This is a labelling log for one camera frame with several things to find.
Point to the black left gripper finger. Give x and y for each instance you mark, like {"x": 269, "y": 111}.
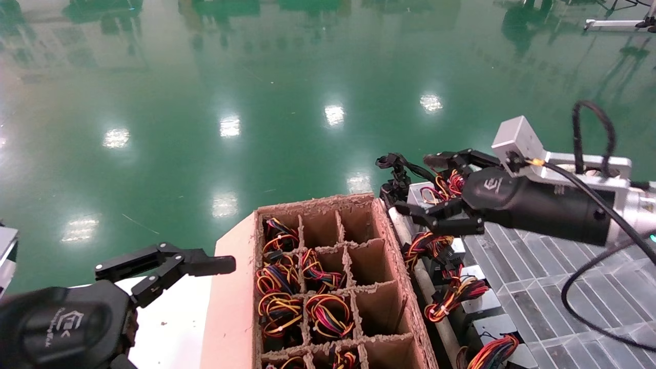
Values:
{"x": 205, "y": 265}

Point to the brown divided cardboard box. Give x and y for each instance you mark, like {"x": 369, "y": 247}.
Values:
{"x": 236, "y": 297}

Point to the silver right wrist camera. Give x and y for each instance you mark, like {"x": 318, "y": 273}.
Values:
{"x": 517, "y": 138}

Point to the silver power supply block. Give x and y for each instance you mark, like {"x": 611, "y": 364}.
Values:
{"x": 416, "y": 197}

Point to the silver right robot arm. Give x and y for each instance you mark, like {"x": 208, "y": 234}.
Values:
{"x": 643, "y": 205}

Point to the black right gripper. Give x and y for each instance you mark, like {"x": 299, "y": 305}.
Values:
{"x": 543, "y": 205}

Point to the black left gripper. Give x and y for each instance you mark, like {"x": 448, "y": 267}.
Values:
{"x": 61, "y": 328}

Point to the clear plastic slotted tray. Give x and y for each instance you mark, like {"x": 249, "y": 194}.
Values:
{"x": 538, "y": 277}

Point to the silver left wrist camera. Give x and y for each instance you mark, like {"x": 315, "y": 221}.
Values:
{"x": 6, "y": 251}

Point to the white pipe rail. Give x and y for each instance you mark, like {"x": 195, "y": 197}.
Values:
{"x": 430, "y": 292}

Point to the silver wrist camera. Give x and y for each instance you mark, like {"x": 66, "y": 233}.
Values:
{"x": 517, "y": 138}
{"x": 6, "y": 251}

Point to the white metal frame base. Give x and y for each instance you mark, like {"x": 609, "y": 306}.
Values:
{"x": 612, "y": 23}

